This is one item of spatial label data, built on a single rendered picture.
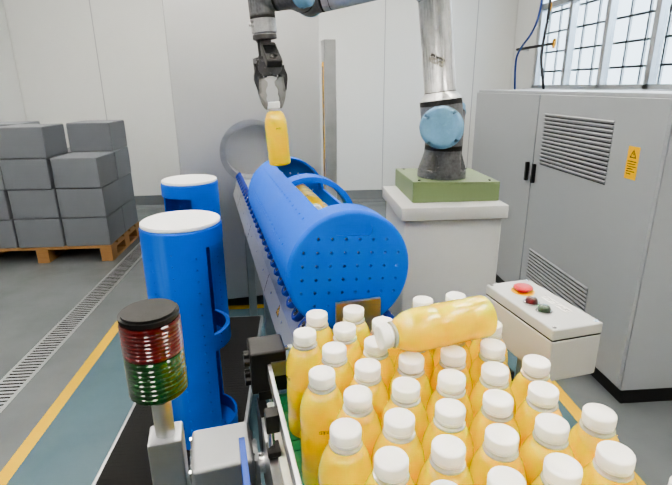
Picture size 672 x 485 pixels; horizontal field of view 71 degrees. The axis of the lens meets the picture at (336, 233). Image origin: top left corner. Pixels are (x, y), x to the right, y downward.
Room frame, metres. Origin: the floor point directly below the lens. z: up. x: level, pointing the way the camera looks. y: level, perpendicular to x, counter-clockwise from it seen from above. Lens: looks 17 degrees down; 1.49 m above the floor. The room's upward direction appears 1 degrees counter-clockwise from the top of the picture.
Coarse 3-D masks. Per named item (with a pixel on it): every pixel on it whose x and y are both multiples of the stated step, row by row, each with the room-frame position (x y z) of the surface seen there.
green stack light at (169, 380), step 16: (128, 368) 0.44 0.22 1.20; (144, 368) 0.43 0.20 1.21; (160, 368) 0.44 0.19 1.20; (176, 368) 0.45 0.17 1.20; (128, 384) 0.44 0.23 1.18; (144, 384) 0.43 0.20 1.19; (160, 384) 0.44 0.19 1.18; (176, 384) 0.45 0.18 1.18; (144, 400) 0.43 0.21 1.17; (160, 400) 0.43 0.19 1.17
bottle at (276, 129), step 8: (272, 112) 1.48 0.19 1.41; (280, 112) 1.49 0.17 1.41; (272, 120) 1.47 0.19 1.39; (280, 120) 1.48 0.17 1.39; (272, 128) 1.47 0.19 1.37; (280, 128) 1.47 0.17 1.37; (272, 136) 1.47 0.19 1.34; (280, 136) 1.47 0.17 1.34; (272, 144) 1.47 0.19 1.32; (280, 144) 1.47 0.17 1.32; (288, 144) 1.50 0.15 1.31; (272, 152) 1.48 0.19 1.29; (280, 152) 1.47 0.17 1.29; (288, 152) 1.49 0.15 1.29; (272, 160) 1.48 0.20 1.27; (280, 160) 1.47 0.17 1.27; (288, 160) 1.49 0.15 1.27
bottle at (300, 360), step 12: (300, 348) 0.70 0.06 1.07; (312, 348) 0.70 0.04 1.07; (288, 360) 0.70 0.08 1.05; (300, 360) 0.69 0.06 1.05; (312, 360) 0.69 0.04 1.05; (288, 372) 0.69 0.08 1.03; (300, 372) 0.68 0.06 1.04; (288, 384) 0.70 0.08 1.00; (300, 384) 0.68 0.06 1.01; (288, 396) 0.70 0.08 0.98; (300, 396) 0.68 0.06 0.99; (288, 408) 0.70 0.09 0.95; (288, 420) 0.70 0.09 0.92
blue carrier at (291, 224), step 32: (256, 192) 1.57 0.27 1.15; (288, 192) 1.27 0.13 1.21; (320, 192) 1.82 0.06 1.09; (288, 224) 1.07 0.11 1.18; (320, 224) 0.96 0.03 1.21; (352, 224) 0.98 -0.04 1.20; (384, 224) 1.00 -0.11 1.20; (288, 256) 0.96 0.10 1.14; (320, 256) 0.96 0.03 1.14; (352, 256) 0.98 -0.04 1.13; (384, 256) 1.00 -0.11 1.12; (288, 288) 0.94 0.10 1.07; (320, 288) 0.96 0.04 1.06; (352, 288) 0.98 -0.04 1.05; (384, 288) 1.00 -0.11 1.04
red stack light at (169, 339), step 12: (168, 324) 0.45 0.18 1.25; (180, 324) 0.47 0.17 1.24; (120, 336) 0.44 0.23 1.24; (132, 336) 0.43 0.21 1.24; (144, 336) 0.43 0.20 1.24; (156, 336) 0.44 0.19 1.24; (168, 336) 0.45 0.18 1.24; (180, 336) 0.46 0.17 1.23; (132, 348) 0.43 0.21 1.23; (144, 348) 0.43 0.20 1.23; (156, 348) 0.44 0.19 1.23; (168, 348) 0.44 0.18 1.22; (180, 348) 0.46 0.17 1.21; (132, 360) 0.43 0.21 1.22; (144, 360) 0.43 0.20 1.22; (156, 360) 0.44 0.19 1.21
